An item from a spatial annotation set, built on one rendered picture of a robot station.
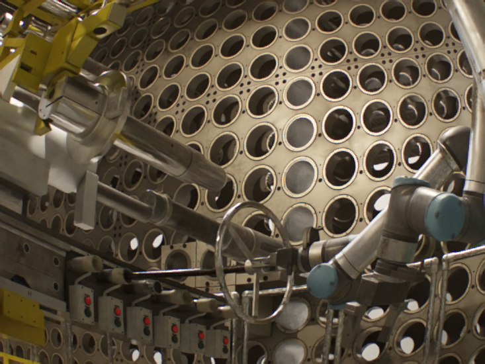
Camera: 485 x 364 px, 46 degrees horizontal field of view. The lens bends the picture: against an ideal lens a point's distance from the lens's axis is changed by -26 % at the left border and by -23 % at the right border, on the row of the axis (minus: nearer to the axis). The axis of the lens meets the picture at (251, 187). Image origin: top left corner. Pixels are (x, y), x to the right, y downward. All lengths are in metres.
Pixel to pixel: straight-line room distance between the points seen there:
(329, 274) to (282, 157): 2.71
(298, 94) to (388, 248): 3.47
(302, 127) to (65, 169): 2.24
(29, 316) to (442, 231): 1.25
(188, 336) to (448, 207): 1.89
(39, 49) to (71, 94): 0.35
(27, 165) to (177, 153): 0.80
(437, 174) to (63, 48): 1.49
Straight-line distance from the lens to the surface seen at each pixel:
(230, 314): 3.01
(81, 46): 2.45
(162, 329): 2.78
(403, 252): 1.31
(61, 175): 2.74
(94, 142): 2.50
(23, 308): 1.91
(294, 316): 4.31
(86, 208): 2.76
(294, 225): 4.39
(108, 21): 2.36
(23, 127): 2.54
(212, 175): 3.00
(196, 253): 4.14
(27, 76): 2.49
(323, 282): 1.78
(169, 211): 3.23
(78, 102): 2.39
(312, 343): 3.99
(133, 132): 2.64
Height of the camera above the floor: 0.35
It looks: 20 degrees up
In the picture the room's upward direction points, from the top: 3 degrees clockwise
